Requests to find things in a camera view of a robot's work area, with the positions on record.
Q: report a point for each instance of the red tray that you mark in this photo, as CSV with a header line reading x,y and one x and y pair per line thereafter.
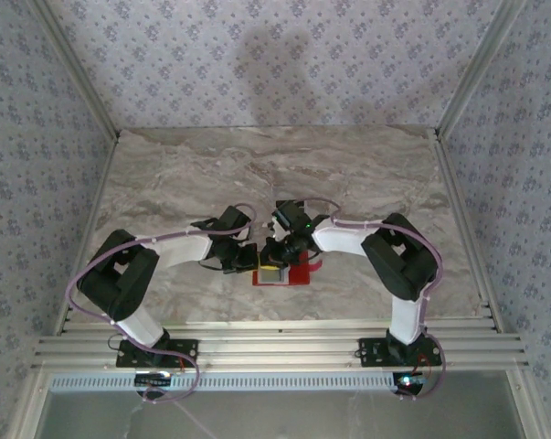
x,y
300,274

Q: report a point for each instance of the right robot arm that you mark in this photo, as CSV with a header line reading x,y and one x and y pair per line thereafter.
x,y
403,260

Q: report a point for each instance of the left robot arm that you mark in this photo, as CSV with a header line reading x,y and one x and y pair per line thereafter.
x,y
119,283

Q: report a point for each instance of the black controller board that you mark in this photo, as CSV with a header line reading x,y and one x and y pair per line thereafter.
x,y
154,379

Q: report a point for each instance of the controller board with lights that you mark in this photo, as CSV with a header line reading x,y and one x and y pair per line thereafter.
x,y
410,382

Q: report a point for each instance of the aluminium front rail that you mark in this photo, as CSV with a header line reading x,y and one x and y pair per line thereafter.
x,y
279,327
279,360
279,343

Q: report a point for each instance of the aluminium table side rail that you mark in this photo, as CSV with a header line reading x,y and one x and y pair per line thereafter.
x,y
91,228
463,228

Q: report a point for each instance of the aluminium frame corner post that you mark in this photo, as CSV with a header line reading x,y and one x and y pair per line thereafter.
x,y
475,68
80,68

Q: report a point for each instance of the aluminium lower frame leg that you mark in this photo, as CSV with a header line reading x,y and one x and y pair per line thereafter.
x,y
522,407
28,407

